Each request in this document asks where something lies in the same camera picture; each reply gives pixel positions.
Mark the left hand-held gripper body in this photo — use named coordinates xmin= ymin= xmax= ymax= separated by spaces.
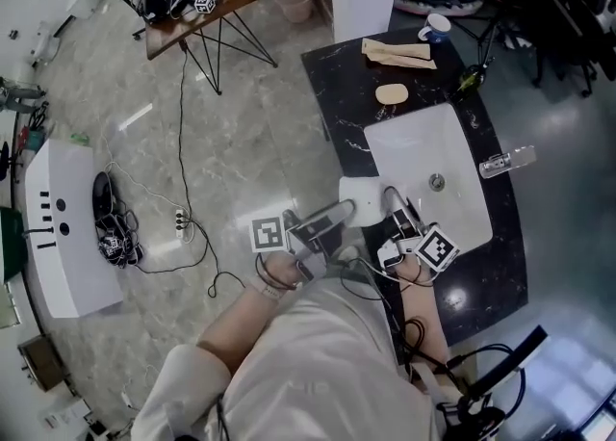
xmin=249 ymin=209 xmax=332 ymax=285

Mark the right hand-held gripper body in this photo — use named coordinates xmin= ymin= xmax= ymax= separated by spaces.
xmin=376 ymin=209 xmax=462 ymax=272

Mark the person's right forearm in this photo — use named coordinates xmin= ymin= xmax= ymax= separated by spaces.
xmin=397 ymin=255 xmax=452 ymax=369

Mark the person's left forearm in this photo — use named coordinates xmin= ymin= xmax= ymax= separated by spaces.
xmin=195 ymin=279 xmax=300 ymax=378

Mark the beige soap bar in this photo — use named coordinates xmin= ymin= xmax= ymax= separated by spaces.
xmin=374 ymin=83 xmax=410 ymax=106

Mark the person's left hand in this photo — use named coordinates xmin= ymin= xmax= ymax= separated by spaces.
xmin=261 ymin=250 xmax=310 ymax=290

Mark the black marble vanity counter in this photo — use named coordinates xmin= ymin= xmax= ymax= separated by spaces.
xmin=300 ymin=27 xmax=529 ymax=349

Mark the white sink basin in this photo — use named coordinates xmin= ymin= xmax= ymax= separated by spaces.
xmin=363 ymin=101 xmax=495 ymax=257

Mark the chrome faucet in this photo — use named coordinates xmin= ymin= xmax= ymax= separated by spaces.
xmin=478 ymin=143 xmax=538 ymax=180

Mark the black body-worn bar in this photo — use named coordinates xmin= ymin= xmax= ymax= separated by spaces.
xmin=469 ymin=324 xmax=551 ymax=400

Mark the person's light shirt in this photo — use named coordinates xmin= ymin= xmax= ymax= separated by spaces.
xmin=129 ymin=274 xmax=464 ymax=441

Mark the green glass bottle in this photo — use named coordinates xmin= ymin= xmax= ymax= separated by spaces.
xmin=454 ymin=63 xmax=487 ymax=93

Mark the beige folded towel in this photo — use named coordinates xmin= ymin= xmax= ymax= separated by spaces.
xmin=360 ymin=38 xmax=439 ymax=71

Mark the black oval pad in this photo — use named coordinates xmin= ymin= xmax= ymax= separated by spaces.
xmin=91 ymin=171 xmax=116 ymax=223

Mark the black body-worn pack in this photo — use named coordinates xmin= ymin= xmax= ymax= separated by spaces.
xmin=435 ymin=393 xmax=507 ymax=441

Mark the blue mug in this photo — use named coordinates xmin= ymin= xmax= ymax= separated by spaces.
xmin=417 ymin=13 xmax=452 ymax=44

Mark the white slotted cabinet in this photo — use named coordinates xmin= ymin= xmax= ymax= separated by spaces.
xmin=23 ymin=138 xmax=125 ymax=320

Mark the pink bucket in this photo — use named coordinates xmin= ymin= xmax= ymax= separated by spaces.
xmin=272 ymin=0 xmax=315 ymax=24

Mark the black office chair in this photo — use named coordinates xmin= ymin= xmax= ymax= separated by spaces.
xmin=500 ymin=0 xmax=608 ymax=99

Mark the dark green crate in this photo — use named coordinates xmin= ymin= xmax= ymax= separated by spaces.
xmin=0 ymin=206 xmax=25 ymax=284

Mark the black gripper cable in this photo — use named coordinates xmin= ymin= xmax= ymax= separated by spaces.
xmin=339 ymin=257 xmax=435 ymax=369
xmin=254 ymin=253 xmax=303 ymax=293

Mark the black floor cable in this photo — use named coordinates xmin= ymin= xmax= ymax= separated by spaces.
xmin=176 ymin=40 xmax=247 ymax=300

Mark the white floor cable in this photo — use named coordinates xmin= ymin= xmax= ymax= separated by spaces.
xmin=100 ymin=133 xmax=196 ymax=244

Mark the black body-worn device cable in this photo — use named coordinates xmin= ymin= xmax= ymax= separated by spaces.
xmin=445 ymin=342 xmax=529 ymax=427

